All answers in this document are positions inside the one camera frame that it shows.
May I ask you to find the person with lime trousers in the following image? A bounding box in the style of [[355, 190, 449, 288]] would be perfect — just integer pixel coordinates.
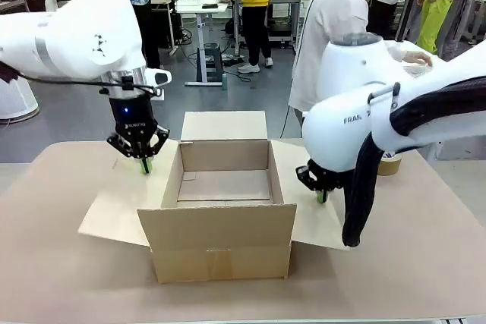
[[415, 0, 472, 55]]

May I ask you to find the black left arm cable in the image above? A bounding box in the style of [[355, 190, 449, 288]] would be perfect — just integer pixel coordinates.
[[0, 60, 160, 99]]

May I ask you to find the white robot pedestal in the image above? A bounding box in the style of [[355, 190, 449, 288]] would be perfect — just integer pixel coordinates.
[[0, 69, 40, 122]]

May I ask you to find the grey step stool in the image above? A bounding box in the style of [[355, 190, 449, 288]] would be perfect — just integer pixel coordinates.
[[197, 42, 225, 83]]

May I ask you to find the white standing desk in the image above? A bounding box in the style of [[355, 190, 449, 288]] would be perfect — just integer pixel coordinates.
[[174, 0, 239, 88]]

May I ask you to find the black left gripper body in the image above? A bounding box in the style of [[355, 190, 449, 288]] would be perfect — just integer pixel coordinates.
[[108, 93, 159, 159]]

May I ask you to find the person in white shirt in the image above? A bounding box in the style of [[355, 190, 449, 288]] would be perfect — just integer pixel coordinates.
[[366, 0, 415, 42]]

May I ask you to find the brown cardboard box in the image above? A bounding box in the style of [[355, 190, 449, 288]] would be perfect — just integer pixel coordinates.
[[77, 110, 352, 285]]

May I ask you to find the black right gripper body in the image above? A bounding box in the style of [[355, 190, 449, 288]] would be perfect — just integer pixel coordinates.
[[308, 159, 346, 192]]

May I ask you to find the person in white cardigan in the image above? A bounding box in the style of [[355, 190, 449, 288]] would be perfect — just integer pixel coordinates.
[[288, 0, 406, 112]]

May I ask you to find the white side table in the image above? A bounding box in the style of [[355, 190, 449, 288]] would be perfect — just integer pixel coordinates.
[[383, 39, 462, 79]]

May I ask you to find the person's right hand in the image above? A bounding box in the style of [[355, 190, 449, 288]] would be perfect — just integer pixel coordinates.
[[402, 49, 434, 69]]

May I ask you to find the black right arm cable sleeve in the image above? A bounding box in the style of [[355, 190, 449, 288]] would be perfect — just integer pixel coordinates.
[[341, 75, 486, 248]]

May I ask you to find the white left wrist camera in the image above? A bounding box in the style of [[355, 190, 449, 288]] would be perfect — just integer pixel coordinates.
[[145, 68, 172, 102]]

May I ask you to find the brown packing tape roll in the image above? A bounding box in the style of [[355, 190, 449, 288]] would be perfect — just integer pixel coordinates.
[[377, 151, 402, 177]]

